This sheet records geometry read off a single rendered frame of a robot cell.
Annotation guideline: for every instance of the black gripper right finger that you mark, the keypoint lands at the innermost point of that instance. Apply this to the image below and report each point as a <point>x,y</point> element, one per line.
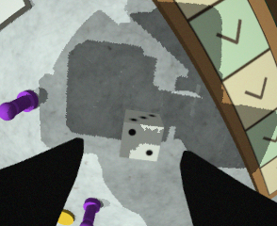
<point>215,198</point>

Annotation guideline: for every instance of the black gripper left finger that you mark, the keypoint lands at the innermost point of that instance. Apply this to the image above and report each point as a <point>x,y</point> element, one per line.
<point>33,192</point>

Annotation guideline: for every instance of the grey die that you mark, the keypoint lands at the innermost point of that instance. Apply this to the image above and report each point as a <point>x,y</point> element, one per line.
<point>141,135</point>

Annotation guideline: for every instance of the purple pawn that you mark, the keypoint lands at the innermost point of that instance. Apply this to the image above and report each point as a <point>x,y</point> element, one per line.
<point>27,100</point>
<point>91,207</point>

